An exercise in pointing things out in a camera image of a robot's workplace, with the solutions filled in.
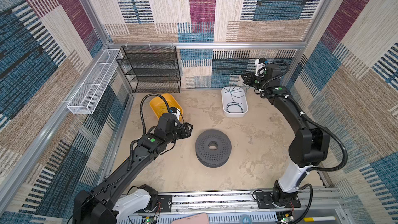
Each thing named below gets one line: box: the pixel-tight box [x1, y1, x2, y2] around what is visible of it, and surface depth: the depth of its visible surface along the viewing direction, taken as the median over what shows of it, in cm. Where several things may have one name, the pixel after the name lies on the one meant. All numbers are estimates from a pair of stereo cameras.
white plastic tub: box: [221, 86, 249, 118], surface depth 108 cm
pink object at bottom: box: [171, 212, 209, 224], surface depth 70 cm
